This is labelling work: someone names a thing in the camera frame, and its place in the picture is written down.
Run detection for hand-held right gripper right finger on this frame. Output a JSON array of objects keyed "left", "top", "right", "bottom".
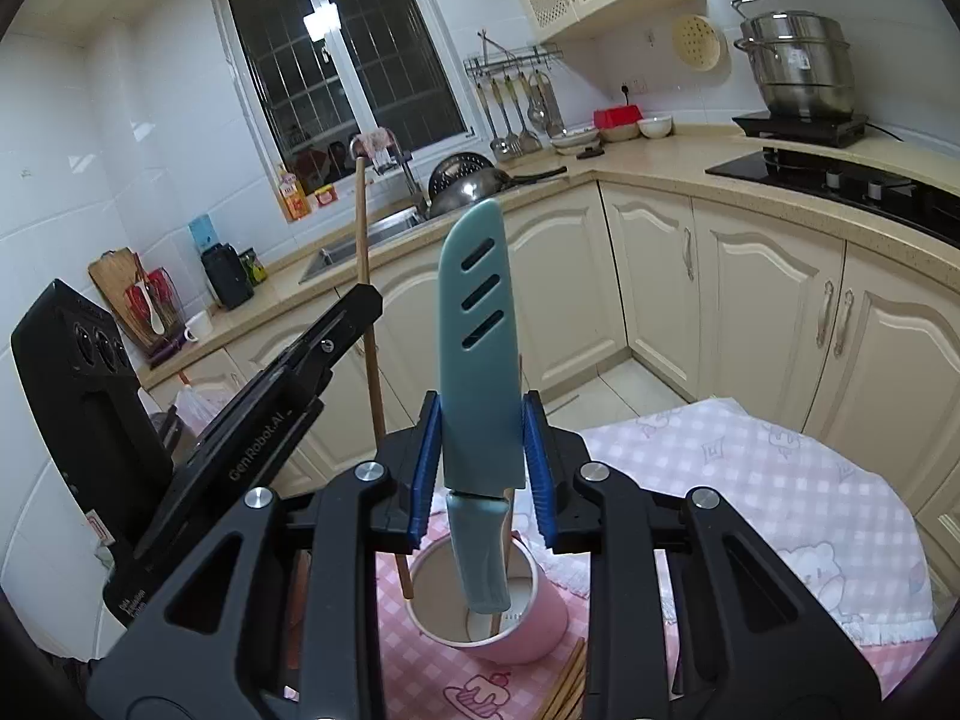
[{"left": 521, "top": 390, "right": 883, "bottom": 720}]

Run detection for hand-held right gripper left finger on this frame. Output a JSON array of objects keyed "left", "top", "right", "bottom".
[{"left": 84, "top": 390, "right": 443, "bottom": 720}]

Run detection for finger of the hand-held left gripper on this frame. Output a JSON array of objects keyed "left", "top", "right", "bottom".
[{"left": 201, "top": 285, "right": 385, "bottom": 460}]

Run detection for knife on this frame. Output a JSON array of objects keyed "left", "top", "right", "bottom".
[{"left": 437, "top": 199, "right": 524, "bottom": 616}]

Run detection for pink cup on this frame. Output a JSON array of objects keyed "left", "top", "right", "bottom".
[{"left": 409, "top": 532, "right": 571, "bottom": 665}]

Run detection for steel kitchen sink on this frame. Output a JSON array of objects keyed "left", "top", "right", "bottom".
[{"left": 300, "top": 210, "right": 425, "bottom": 286}]

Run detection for white plastic bag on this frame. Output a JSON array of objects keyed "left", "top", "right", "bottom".
[{"left": 172, "top": 382, "right": 226, "bottom": 458}]

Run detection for black kettle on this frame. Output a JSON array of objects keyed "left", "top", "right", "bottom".
[{"left": 201, "top": 242, "right": 254, "bottom": 310}]

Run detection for wooden cutting board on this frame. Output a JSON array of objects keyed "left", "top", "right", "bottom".
[{"left": 88, "top": 247, "right": 162, "bottom": 361}]

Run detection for red utensil holder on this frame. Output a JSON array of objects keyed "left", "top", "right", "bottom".
[{"left": 124, "top": 268, "right": 185, "bottom": 361}]

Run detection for orange carton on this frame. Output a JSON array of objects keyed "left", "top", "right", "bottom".
[{"left": 276, "top": 165, "right": 312, "bottom": 222}]

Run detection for metal faucet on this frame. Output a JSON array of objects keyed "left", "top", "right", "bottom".
[{"left": 388, "top": 154, "right": 421, "bottom": 212}]

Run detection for pink cloth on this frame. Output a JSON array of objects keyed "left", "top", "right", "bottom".
[{"left": 351, "top": 131, "right": 397, "bottom": 162}]

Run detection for metal wok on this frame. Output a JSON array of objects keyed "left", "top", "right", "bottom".
[{"left": 431, "top": 165, "right": 569, "bottom": 220}]

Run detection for black colander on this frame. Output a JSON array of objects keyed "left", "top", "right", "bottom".
[{"left": 427, "top": 152, "right": 496, "bottom": 200}]

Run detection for white checked towel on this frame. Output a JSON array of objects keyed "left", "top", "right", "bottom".
[{"left": 517, "top": 396, "right": 935, "bottom": 646}]

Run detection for pink checked tablecloth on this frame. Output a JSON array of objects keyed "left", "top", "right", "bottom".
[{"left": 285, "top": 495, "right": 938, "bottom": 720}]

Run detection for metal ladle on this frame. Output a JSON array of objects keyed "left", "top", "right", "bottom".
[{"left": 478, "top": 81, "right": 511, "bottom": 160}]

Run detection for metal slotted turner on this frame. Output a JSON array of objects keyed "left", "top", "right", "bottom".
[{"left": 501, "top": 77, "right": 527, "bottom": 157}]

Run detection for cream lower kitchen cabinets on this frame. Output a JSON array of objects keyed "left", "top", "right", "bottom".
[{"left": 142, "top": 180, "right": 960, "bottom": 541}]

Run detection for metal spatula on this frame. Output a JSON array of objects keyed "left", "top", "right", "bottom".
[{"left": 516, "top": 75, "right": 542, "bottom": 152}]

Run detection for kitchen window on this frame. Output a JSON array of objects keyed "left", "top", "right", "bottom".
[{"left": 214, "top": 0, "right": 470, "bottom": 200}]

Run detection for black gas hob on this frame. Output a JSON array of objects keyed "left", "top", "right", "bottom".
[{"left": 705, "top": 148, "right": 960, "bottom": 248}]

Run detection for black induction cooker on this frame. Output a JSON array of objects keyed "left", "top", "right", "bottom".
[{"left": 731, "top": 111, "right": 871, "bottom": 149}]

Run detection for round cream steamer plate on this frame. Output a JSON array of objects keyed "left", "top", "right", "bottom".
[{"left": 670, "top": 13, "right": 722, "bottom": 72}]

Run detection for stainless steel steamer pot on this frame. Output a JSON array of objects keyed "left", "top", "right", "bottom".
[{"left": 731, "top": 0, "right": 856, "bottom": 117}]

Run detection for metal wall utensil rack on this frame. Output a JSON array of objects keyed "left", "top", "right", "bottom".
[{"left": 463, "top": 45, "right": 565, "bottom": 77}]

